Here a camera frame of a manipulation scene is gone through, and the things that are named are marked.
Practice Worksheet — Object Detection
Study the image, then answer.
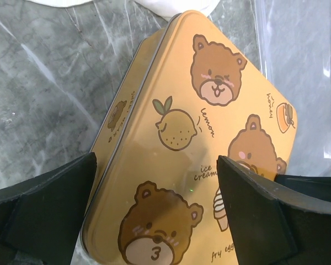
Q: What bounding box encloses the gold cookie tin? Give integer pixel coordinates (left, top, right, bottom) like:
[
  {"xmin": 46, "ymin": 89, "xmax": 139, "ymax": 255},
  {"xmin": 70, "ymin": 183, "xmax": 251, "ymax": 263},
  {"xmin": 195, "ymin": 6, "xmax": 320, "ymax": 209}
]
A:
[{"xmin": 85, "ymin": 33, "xmax": 172, "ymax": 216}]

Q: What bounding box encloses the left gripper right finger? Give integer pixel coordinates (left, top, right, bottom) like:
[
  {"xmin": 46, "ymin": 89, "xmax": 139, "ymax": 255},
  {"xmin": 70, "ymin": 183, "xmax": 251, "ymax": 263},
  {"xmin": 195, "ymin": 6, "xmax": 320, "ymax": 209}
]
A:
[{"xmin": 217, "ymin": 156, "xmax": 331, "ymax": 264}]

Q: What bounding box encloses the clear plastic tray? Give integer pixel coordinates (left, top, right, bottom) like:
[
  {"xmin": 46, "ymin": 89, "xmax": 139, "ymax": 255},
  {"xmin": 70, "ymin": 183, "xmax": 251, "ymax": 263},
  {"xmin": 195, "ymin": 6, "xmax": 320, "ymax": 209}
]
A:
[{"xmin": 254, "ymin": 1, "xmax": 331, "ymax": 177}]

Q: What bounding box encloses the white crumpled shirt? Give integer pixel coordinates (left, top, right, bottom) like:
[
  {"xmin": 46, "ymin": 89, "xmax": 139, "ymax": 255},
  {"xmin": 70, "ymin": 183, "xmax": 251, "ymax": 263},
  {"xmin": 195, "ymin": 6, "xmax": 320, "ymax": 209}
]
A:
[{"xmin": 30, "ymin": 0, "xmax": 220, "ymax": 21}]

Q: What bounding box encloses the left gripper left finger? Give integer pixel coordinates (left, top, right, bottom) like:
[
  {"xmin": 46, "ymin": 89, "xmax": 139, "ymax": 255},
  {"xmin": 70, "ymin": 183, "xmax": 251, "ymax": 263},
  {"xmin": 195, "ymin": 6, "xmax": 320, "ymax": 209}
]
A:
[{"xmin": 0, "ymin": 152, "xmax": 97, "ymax": 264}]

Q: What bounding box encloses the silver tin lid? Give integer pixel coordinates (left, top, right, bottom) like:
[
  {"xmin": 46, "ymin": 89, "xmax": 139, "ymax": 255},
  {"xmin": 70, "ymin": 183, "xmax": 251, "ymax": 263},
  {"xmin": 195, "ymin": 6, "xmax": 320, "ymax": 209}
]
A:
[{"xmin": 81, "ymin": 10, "xmax": 297, "ymax": 264}]

